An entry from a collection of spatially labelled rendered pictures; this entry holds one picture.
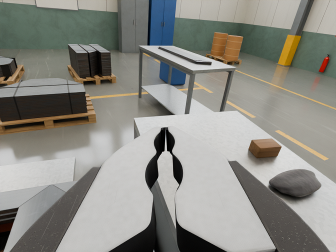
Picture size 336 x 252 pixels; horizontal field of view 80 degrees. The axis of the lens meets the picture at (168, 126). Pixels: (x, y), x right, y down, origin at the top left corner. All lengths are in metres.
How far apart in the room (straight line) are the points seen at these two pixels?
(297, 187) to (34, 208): 0.89
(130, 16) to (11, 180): 7.36
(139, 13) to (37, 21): 3.30
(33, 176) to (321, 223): 1.18
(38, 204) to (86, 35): 7.87
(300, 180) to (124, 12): 7.71
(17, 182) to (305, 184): 1.20
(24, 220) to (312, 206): 0.92
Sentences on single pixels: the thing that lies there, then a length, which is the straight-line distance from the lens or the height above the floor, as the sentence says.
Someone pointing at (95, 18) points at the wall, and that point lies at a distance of 8.52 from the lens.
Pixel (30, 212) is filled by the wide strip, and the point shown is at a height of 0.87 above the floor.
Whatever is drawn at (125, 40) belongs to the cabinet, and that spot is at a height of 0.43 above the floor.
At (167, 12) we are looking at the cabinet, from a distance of 8.67.
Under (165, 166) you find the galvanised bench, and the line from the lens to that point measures 0.72.
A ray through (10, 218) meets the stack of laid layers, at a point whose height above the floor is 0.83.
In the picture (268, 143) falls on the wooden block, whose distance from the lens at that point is 0.90.
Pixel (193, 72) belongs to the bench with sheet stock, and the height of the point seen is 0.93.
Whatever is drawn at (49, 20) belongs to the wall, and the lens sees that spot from 8.43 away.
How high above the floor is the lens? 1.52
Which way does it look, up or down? 30 degrees down
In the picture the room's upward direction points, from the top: 6 degrees clockwise
